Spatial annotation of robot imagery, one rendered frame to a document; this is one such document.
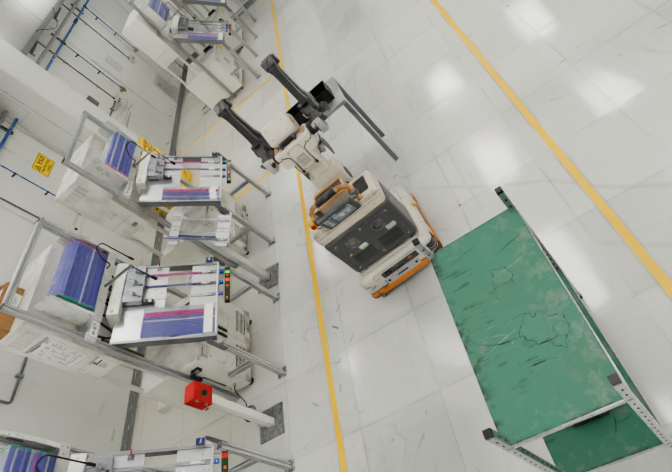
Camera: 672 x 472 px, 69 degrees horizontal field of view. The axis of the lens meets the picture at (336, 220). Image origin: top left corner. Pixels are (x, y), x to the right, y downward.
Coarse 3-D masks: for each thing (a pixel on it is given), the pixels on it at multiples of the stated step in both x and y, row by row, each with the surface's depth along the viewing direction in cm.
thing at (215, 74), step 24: (144, 24) 672; (168, 24) 696; (192, 24) 733; (216, 24) 742; (144, 48) 692; (168, 48) 697; (192, 48) 768; (216, 48) 750; (192, 72) 756; (216, 72) 732; (240, 72) 776; (216, 96) 759
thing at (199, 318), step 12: (144, 312) 352; (156, 312) 353; (168, 312) 353; (180, 312) 354; (192, 312) 355; (204, 312) 356; (144, 324) 345; (156, 324) 345; (168, 324) 346; (180, 324) 347; (192, 324) 347; (204, 324) 348; (144, 336) 338; (156, 336) 338
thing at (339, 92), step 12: (336, 84) 406; (336, 96) 395; (348, 96) 430; (336, 108) 388; (348, 108) 391; (360, 108) 440; (360, 120) 400; (372, 132) 410; (384, 144) 420; (396, 156) 431
